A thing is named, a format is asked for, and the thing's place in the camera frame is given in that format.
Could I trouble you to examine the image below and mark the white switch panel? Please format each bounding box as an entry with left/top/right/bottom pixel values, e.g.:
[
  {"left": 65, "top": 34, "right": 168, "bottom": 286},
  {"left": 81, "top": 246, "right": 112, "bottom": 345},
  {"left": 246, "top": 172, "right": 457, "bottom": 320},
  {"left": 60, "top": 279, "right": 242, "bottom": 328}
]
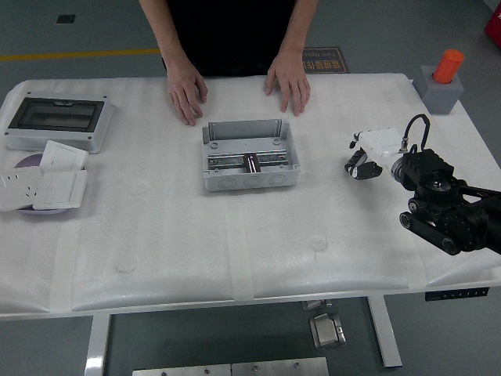
[
  {"left": 40, "top": 139, "right": 88, "bottom": 172},
  {"left": 32, "top": 169, "right": 89, "bottom": 211}
]

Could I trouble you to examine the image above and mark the white table leg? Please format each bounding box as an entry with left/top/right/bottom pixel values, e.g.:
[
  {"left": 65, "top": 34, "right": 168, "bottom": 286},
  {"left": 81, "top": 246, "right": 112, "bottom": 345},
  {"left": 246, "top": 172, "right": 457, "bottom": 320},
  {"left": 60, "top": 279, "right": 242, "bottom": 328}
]
[
  {"left": 84, "top": 314, "right": 113, "bottom": 376},
  {"left": 367, "top": 296, "right": 403, "bottom": 368}
]

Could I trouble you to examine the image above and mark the person's left hand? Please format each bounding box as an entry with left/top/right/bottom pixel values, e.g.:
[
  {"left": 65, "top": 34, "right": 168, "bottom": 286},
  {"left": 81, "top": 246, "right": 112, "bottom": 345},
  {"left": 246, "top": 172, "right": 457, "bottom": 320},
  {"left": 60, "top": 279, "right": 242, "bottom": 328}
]
[{"left": 264, "top": 54, "right": 312, "bottom": 117}]

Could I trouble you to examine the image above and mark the dark brown cylindrical battery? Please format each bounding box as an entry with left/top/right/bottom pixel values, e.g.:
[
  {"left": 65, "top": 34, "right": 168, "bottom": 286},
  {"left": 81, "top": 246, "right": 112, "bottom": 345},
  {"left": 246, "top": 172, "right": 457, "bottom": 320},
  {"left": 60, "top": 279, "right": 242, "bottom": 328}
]
[
  {"left": 243, "top": 152, "right": 261, "bottom": 174},
  {"left": 344, "top": 150, "right": 367, "bottom": 175}
]

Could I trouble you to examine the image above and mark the brown floor sign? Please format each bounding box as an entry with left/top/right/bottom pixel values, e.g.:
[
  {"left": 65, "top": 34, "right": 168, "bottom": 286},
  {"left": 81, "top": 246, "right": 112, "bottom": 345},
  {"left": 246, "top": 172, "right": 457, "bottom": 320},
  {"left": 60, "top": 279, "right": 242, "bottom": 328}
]
[{"left": 301, "top": 47, "right": 349, "bottom": 74}]

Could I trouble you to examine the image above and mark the white foam mat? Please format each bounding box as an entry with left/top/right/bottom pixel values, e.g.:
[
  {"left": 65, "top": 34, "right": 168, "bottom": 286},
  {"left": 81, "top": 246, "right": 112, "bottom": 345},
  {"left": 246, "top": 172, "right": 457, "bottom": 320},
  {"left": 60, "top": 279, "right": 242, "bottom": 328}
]
[{"left": 0, "top": 73, "right": 501, "bottom": 314}]

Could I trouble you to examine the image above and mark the black table control panel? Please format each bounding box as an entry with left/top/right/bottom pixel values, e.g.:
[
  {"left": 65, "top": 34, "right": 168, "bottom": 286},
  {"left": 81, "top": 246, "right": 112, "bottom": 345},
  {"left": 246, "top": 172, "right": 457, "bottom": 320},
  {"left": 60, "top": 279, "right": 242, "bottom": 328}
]
[{"left": 425, "top": 287, "right": 491, "bottom": 302}]

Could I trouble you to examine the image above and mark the large metal bracket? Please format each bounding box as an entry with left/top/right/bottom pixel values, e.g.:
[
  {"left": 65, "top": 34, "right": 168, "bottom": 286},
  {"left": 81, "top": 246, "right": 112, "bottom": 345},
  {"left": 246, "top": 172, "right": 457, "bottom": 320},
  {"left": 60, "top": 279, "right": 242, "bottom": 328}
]
[{"left": 308, "top": 312, "right": 348, "bottom": 349}]

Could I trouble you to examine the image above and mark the purple round plate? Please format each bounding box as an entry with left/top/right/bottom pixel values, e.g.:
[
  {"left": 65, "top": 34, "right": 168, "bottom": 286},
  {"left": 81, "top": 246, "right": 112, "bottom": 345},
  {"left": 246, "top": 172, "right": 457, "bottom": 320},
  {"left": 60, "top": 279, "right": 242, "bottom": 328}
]
[{"left": 13, "top": 153, "right": 71, "bottom": 216}]

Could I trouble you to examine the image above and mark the grey box with clear cover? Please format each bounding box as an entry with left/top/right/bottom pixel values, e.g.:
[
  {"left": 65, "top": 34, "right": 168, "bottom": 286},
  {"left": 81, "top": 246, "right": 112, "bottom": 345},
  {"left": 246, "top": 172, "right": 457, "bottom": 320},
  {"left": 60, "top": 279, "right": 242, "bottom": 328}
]
[{"left": 4, "top": 91, "right": 115, "bottom": 154}]

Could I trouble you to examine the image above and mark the metal plate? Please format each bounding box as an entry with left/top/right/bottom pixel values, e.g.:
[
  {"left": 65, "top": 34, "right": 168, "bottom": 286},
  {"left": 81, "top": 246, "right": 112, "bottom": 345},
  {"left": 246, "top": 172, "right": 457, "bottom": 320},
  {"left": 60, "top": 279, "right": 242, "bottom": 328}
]
[
  {"left": 132, "top": 363, "right": 232, "bottom": 376},
  {"left": 231, "top": 356, "right": 330, "bottom": 376}
]

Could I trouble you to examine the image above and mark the small metal bracket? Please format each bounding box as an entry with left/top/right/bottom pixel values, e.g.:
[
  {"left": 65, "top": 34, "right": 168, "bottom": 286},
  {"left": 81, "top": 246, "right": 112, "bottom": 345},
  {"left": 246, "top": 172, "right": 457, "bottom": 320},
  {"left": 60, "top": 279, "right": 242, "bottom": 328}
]
[{"left": 301, "top": 299, "right": 333, "bottom": 311}]

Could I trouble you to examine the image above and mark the white socket panel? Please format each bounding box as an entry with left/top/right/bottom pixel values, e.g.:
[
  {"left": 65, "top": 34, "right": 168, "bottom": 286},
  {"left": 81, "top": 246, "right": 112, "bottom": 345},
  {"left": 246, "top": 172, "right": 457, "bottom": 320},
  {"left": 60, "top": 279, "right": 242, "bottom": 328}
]
[{"left": 0, "top": 167, "right": 43, "bottom": 213}]

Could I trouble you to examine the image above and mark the person's torso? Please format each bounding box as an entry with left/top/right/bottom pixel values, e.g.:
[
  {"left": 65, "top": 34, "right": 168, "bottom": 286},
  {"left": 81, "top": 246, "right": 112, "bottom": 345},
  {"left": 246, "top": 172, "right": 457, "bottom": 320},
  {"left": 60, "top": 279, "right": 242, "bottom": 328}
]
[{"left": 162, "top": 0, "right": 297, "bottom": 78}]

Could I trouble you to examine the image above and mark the orange cylinder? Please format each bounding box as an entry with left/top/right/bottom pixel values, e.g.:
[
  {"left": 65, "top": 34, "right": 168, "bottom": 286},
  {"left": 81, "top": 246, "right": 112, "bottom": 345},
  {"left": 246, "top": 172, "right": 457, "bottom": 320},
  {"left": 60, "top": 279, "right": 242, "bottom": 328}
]
[{"left": 431, "top": 49, "right": 465, "bottom": 85}]

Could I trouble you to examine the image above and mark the white tape strip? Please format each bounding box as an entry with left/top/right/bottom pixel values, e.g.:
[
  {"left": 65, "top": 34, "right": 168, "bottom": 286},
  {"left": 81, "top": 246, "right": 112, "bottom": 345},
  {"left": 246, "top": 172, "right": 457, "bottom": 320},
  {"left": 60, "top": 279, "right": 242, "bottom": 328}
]
[{"left": 385, "top": 211, "right": 427, "bottom": 291}]

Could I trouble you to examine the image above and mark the red object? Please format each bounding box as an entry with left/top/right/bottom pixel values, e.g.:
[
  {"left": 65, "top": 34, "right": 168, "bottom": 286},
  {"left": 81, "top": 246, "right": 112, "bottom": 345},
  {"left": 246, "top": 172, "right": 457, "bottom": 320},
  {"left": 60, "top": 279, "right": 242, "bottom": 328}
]
[{"left": 484, "top": 0, "right": 501, "bottom": 49}]

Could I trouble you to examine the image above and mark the grey junction box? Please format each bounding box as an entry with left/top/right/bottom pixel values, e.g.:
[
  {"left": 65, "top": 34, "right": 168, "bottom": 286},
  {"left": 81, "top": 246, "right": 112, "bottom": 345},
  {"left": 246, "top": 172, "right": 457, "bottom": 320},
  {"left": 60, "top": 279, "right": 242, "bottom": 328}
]
[{"left": 201, "top": 118, "right": 301, "bottom": 192}]

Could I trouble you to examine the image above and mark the person's right hand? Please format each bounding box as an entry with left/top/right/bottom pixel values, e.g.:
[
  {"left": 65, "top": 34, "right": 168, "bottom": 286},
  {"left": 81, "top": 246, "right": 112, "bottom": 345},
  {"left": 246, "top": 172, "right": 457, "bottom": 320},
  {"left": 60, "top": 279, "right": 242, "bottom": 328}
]
[{"left": 168, "top": 62, "right": 209, "bottom": 126}]

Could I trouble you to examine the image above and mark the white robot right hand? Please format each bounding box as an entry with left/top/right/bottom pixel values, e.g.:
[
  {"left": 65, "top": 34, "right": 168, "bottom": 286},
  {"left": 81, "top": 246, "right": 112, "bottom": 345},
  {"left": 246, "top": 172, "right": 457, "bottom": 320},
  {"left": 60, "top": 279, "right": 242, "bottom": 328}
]
[{"left": 344, "top": 127, "right": 405, "bottom": 181}]

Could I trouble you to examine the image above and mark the grey block holder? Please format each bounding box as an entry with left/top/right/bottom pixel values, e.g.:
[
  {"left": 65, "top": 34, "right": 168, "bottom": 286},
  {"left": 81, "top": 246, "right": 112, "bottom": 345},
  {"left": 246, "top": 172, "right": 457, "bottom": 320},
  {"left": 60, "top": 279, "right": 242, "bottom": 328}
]
[{"left": 420, "top": 64, "right": 466, "bottom": 115}]

